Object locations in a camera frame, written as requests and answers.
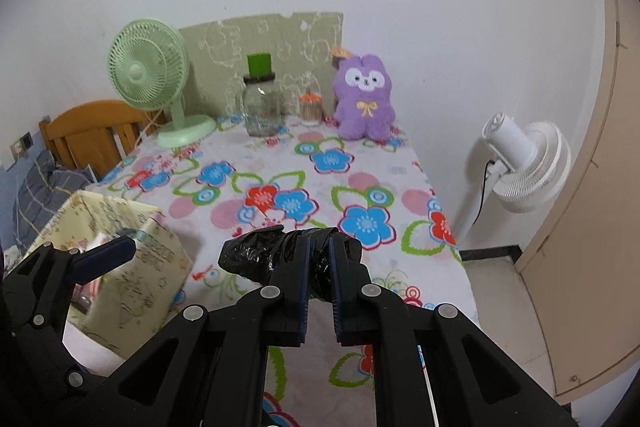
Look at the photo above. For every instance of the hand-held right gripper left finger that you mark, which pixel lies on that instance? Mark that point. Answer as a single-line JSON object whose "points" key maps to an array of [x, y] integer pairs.
{"points": [[300, 287]]}

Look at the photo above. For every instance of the glass mug with green lid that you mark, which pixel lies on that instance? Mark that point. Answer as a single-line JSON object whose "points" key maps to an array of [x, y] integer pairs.
{"points": [[261, 107]]}

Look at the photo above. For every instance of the green patterned cardboard sheet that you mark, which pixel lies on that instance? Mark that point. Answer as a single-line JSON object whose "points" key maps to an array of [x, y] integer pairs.
{"points": [[220, 52]]}

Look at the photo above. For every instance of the white standing fan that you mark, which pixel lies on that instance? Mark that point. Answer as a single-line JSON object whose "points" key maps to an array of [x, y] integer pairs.
{"points": [[530, 167]]}

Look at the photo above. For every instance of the grey plaid pillow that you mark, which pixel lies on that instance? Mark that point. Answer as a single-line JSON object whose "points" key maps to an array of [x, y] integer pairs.
{"points": [[45, 192]]}

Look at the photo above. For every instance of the white wall socket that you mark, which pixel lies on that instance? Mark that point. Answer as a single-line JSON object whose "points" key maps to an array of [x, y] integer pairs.
{"points": [[16, 149]]}

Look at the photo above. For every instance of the green desk fan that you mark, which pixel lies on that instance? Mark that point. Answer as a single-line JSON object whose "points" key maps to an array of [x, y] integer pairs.
{"points": [[145, 72]]}

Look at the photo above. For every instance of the black wall socket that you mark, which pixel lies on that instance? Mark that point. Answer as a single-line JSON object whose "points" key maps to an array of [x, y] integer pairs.
{"points": [[26, 139]]}

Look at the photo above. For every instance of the black plastic bag roll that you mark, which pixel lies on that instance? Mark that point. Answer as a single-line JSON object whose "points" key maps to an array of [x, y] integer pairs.
{"points": [[250, 257]]}

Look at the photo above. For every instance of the wooden bed headboard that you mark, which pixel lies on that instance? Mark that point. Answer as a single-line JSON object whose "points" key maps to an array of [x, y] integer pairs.
{"points": [[90, 132]]}

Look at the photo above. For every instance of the pink patterned packet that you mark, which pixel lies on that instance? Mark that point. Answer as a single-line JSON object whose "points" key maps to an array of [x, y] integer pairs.
{"points": [[90, 294]]}

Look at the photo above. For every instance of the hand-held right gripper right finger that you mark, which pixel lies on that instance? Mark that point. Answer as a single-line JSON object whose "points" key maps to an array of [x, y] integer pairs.
{"points": [[336, 287]]}

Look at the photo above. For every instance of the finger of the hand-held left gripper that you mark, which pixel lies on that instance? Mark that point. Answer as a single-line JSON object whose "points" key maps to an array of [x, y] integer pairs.
{"points": [[50, 357], [107, 254]]}

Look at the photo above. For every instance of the yellow cartoon storage box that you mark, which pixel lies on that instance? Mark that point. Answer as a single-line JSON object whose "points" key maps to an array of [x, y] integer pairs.
{"points": [[145, 267]]}

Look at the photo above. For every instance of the beige door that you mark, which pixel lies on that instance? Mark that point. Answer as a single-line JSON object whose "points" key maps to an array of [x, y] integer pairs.
{"points": [[600, 207]]}

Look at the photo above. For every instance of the small jar with orange lid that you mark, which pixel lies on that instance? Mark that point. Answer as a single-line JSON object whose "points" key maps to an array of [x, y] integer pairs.
{"points": [[310, 112]]}

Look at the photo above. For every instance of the purple plush rabbit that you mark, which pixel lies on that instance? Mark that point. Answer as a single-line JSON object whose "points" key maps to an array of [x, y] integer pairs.
{"points": [[364, 107]]}

